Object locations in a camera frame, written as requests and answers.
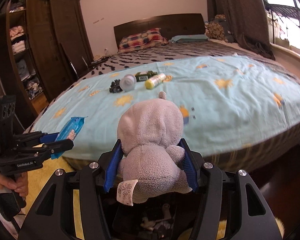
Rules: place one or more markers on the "black striped grey bedspread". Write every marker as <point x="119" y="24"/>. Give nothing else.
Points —
<point x="190" y="51"/>

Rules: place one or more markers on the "black gear-shaped piece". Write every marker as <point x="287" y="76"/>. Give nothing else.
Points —
<point x="115" y="86"/>

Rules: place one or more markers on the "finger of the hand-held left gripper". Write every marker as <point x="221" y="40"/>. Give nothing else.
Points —
<point x="32" y="138"/>
<point x="61" y="146"/>

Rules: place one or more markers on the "blue wet wipe packet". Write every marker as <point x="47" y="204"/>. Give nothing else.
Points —
<point x="72" y="127"/>

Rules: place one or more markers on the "teal pillow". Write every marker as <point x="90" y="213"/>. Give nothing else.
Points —
<point x="188" y="38"/>

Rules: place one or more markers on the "yellow white bottle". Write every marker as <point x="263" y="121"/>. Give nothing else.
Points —
<point x="155" y="80"/>

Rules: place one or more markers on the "checkered colourful pillow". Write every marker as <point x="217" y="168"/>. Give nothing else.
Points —
<point x="142" y="40"/>

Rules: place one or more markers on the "dark bedside table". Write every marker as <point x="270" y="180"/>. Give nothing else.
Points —
<point x="90" y="66"/>

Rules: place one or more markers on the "white tape roll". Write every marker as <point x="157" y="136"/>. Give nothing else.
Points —
<point x="128" y="82"/>

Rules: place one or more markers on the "grey plush toy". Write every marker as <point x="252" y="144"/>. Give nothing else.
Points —
<point x="150" y="130"/>

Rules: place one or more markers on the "dark brown curtain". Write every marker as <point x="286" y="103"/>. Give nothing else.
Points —
<point x="237" y="17"/>

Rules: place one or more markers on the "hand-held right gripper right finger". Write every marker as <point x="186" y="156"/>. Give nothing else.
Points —
<point x="188" y="170"/>

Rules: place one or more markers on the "brown flower-patterned cushion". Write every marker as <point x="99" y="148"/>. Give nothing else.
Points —
<point x="216" y="28"/>

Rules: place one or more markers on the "white wall socket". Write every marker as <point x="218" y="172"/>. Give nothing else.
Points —
<point x="105" y="50"/>

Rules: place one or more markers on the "dark wooden headboard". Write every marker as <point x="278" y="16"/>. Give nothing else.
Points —
<point x="160" y="23"/>

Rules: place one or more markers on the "dark wooden wardrobe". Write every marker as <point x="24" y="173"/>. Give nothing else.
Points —
<point x="57" y="45"/>

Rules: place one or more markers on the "light blue printed blanket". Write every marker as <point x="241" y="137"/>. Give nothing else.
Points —
<point x="227" y="110"/>

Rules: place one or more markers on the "black folding rack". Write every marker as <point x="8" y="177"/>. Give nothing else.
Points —
<point x="287" y="11"/>

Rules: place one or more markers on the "dark green box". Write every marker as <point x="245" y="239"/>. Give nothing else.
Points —
<point x="145" y="76"/>

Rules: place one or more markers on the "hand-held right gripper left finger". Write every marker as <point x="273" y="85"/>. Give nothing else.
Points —
<point x="112" y="170"/>

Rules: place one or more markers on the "person's left hand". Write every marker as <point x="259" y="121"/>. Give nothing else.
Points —
<point x="3" y="182"/>

